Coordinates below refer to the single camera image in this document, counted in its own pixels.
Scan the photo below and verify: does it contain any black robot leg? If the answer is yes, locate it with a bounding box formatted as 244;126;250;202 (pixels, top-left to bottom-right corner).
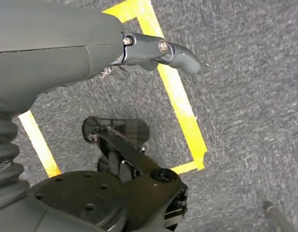
28;115;189;232

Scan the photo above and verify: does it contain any yellow floor tape square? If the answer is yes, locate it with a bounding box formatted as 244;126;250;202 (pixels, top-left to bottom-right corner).
18;0;209;179

